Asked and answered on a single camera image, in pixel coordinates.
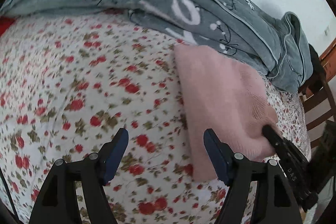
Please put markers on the red pillow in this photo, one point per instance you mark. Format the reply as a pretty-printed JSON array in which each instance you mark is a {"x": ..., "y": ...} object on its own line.
[{"x": 5, "y": 24}]

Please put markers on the white light switch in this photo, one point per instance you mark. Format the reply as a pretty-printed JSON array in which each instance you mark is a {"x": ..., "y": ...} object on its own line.
[{"x": 326, "y": 29}]

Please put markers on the pink knit sweater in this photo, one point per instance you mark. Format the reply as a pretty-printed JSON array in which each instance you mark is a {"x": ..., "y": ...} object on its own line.
[{"x": 223, "y": 100}]

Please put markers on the wooden door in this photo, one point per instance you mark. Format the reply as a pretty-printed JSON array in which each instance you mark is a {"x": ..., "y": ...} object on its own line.
[{"x": 329, "y": 54}]

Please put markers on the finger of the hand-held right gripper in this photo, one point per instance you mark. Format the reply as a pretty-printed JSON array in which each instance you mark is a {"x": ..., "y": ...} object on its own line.
[{"x": 273, "y": 136}]

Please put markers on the dark cloth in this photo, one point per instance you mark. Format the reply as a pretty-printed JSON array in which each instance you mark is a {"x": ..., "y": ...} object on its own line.
[{"x": 314, "y": 58}]

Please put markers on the floral bed sheet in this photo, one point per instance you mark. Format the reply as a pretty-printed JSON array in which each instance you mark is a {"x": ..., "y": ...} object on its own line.
[{"x": 92, "y": 95}]

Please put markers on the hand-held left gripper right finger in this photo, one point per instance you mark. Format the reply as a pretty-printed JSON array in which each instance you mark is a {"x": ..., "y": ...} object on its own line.
[{"x": 216, "y": 154}]

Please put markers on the wooden bed frame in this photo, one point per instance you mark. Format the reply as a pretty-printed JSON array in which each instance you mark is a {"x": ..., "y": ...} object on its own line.
[{"x": 319, "y": 108}]

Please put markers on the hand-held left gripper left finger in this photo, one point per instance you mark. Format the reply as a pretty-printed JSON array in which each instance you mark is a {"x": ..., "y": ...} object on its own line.
[{"x": 115, "y": 153}]

